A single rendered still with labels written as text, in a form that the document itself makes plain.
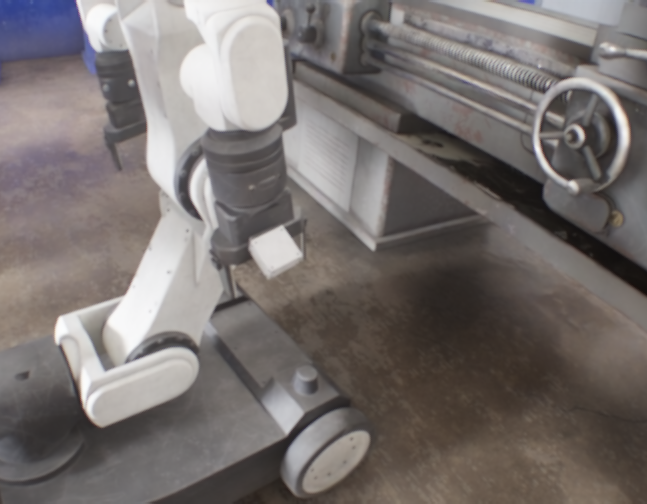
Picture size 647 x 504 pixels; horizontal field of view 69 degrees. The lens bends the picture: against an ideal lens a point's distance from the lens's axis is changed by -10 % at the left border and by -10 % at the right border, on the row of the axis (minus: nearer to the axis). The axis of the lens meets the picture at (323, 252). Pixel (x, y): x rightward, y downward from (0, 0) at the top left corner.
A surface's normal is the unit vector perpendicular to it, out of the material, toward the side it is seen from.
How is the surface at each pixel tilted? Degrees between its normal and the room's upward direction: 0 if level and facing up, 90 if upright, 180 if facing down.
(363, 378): 0
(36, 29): 90
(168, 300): 90
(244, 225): 90
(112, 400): 90
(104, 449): 0
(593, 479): 0
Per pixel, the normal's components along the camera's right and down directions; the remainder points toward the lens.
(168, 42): 0.54, 0.77
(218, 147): -0.33, -0.11
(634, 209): -0.86, 0.21
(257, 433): 0.09, -0.84
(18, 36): 0.50, 0.51
